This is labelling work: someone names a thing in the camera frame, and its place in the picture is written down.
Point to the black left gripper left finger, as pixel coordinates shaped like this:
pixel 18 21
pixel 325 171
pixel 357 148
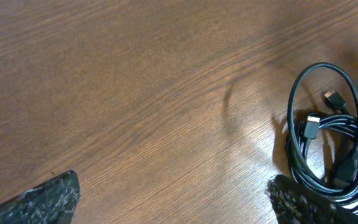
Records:
pixel 52 202

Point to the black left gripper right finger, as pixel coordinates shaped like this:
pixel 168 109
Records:
pixel 295 204

